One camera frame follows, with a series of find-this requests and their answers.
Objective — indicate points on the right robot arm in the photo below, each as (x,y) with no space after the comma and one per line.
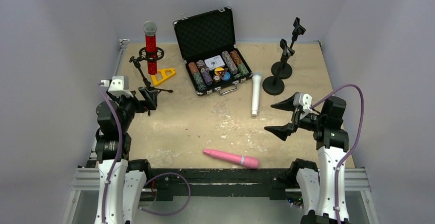
(323,185)

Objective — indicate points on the red glitter microphone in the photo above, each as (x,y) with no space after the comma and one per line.
(150,30)

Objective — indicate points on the near black round-base stand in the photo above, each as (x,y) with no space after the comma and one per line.
(273,85)

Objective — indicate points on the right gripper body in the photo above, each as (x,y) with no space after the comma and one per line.
(294,118)

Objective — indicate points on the white microphone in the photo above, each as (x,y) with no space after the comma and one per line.
(256,80)

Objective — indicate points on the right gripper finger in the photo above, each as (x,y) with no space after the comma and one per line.
(285,105)
(282,132)

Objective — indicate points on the black poker chip case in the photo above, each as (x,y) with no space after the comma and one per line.
(204,36)

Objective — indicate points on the white playing card box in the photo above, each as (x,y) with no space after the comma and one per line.
(214,62)

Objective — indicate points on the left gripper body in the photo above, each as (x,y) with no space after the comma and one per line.
(143,96)

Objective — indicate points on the black round-base stand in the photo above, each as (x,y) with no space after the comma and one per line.
(288,52)
(273,85)

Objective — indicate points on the pink microphone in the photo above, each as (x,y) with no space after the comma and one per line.
(246,161)

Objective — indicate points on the far black round-base stand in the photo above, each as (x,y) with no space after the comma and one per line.
(288,52)

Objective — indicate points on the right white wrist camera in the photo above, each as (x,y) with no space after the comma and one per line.
(302,101)

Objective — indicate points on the aluminium corner rail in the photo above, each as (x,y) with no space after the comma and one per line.
(124,42)

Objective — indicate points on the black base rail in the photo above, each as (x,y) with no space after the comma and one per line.
(271,183)

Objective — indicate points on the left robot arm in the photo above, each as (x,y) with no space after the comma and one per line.
(120,179)

